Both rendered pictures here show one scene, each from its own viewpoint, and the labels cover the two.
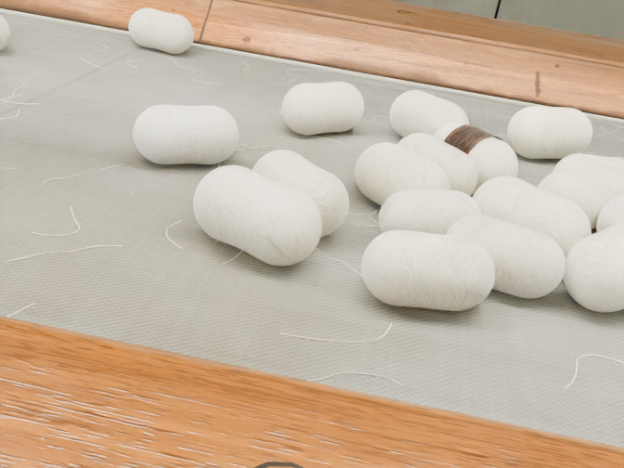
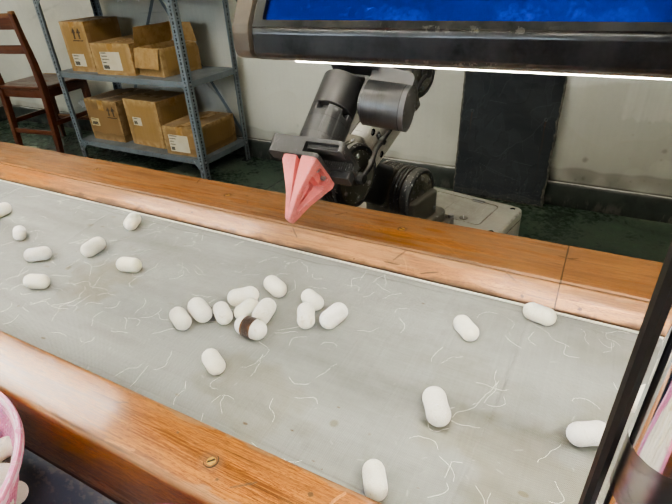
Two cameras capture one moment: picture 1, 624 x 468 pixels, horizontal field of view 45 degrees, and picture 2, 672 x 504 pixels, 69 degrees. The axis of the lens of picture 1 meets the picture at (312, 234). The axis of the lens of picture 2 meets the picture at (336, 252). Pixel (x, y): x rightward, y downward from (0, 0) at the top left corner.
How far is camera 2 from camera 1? 0.29 m
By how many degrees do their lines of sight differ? 22
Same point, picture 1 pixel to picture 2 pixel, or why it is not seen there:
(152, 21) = (537, 313)
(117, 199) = (569, 474)
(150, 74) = (542, 351)
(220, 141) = not seen: hidden behind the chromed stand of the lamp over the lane
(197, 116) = (596, 431)
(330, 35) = (627, 309)
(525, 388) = not seen: outside the picture
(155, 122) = (579, 435)
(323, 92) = not seen: hidden behind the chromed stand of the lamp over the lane
